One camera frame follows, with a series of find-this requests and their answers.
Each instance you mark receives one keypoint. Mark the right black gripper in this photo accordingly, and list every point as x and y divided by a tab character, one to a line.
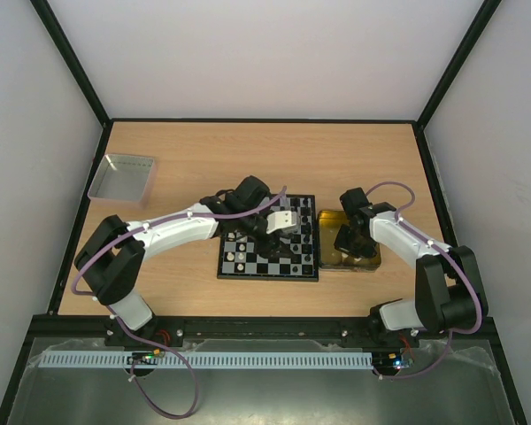
351	239

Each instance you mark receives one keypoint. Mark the gold metal tin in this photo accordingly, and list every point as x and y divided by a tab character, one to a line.
329	224

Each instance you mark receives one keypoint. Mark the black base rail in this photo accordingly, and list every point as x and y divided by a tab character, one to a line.
347	332

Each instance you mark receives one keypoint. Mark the silver metal tray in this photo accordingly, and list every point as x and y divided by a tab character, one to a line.
123	179

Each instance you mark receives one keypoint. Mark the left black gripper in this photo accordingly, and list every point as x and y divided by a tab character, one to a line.
268	249

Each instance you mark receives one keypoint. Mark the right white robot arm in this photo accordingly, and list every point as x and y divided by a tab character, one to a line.
448	290

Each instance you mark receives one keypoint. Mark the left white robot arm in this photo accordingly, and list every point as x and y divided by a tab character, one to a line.
110	261

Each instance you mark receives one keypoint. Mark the black magnetic chess board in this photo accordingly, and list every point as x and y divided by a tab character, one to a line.
303	266

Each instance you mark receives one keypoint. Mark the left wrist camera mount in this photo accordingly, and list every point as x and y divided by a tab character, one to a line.
285	221

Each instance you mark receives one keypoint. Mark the white slotted cable duct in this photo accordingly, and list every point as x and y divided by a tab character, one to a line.
210	360

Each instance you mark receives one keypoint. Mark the black frame enclosure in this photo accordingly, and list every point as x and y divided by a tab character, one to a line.
51	324

